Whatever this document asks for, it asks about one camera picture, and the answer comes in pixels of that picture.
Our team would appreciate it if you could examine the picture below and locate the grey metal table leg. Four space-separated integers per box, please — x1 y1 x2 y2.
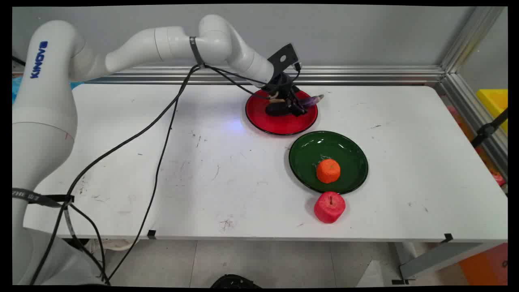
399 242 498 281

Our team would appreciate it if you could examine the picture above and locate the white shoe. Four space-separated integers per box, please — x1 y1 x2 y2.
83 238 141 252

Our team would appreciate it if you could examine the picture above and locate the dark green round plate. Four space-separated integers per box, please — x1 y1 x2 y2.
289 131 369 195

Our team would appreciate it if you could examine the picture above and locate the black printed base strap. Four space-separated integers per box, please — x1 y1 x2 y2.
12 188 75 208

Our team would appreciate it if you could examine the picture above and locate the red round plate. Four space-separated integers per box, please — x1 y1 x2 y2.
245 87 319 136

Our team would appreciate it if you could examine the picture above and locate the orange box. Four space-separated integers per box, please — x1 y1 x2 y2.
458 243 508 286

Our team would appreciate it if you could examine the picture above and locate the side aluminium frame rail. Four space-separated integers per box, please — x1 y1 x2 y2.
436 73 508 179

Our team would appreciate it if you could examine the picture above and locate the orange toy fruit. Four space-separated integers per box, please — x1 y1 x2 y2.
316 159 341 184

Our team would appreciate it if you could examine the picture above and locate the red toy apple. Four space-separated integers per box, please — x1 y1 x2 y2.
313 191 346 224

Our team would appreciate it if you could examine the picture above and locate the grey robot base cover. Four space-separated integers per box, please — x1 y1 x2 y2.
12 227 104 286

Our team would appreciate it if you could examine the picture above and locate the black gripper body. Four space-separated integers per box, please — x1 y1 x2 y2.
264 71 301 103

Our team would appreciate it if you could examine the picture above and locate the horizontal aluminium frame rail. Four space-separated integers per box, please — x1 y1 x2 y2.
12 65 446 86

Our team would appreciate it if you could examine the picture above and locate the yellow plastic bin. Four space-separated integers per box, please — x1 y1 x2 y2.
476 88 508 134

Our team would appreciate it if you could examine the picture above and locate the upright aluminium frame post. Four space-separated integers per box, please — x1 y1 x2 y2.
440 6 506 74

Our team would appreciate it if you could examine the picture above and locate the dark purple toy eggplant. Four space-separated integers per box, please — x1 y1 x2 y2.
265 94 325 117

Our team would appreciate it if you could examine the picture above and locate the long black cable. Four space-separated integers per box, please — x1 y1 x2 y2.
106 65 284 282
30 65 273 284

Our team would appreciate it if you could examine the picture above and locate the black round floor object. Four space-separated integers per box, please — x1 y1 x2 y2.
210 274 262 289

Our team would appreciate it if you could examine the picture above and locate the black forearm cable strap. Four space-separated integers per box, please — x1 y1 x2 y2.
189 36 206 68

